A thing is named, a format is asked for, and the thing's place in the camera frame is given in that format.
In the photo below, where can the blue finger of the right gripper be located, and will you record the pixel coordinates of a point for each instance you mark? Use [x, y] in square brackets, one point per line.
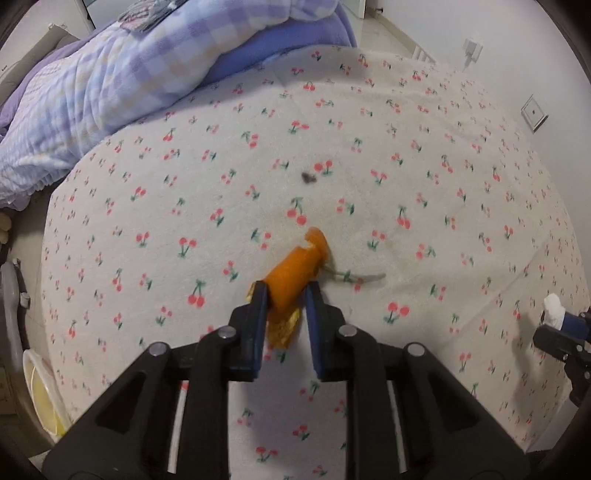
[559, 345]
[576, 323]

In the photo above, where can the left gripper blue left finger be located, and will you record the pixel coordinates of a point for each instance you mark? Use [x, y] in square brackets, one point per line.
[252, 333]

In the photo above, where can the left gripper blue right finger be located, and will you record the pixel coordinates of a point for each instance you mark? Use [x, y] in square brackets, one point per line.
[319, 329]

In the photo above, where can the white tissue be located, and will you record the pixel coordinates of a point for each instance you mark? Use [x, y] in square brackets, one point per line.
[554, 312]

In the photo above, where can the orange peel piece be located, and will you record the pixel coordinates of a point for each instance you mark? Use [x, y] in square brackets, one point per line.
[285, 284]

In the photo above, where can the white patterned trash bin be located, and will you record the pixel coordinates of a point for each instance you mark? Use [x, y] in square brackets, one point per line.
[46, 399]

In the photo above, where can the small dark crumb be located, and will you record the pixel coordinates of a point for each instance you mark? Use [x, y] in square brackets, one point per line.
[308, 178]

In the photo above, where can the cherry print bed sheet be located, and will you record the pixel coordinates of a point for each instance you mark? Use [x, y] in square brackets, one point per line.
[155, 239]

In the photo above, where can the purple plaid quilt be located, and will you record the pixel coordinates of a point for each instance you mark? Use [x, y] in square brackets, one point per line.
[89, 90]

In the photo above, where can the folded striped cloth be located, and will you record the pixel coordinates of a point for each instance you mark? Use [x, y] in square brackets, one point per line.
[144, 15]

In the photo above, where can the grey long bolster pillow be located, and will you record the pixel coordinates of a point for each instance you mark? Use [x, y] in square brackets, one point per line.
[12, 76]

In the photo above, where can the grey wall switch plate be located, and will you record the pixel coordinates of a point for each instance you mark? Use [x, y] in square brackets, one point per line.
[534, 113]

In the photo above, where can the white wall socket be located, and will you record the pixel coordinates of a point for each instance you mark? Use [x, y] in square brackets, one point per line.
[472, 50]

